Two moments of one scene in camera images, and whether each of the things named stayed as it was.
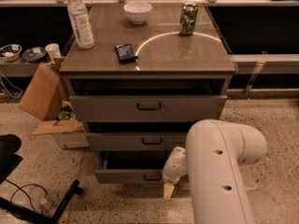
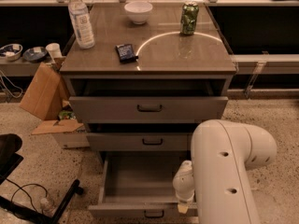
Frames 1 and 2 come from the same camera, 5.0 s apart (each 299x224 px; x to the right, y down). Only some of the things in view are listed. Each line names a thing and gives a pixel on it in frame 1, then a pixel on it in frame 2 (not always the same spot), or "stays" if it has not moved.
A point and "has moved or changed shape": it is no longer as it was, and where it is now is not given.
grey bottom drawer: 131,167 has moved or changed shape
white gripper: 173,171 → 185,198
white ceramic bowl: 137,11 stays
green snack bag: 66,115 stays
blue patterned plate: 34,53 stays
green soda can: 188,18 stays
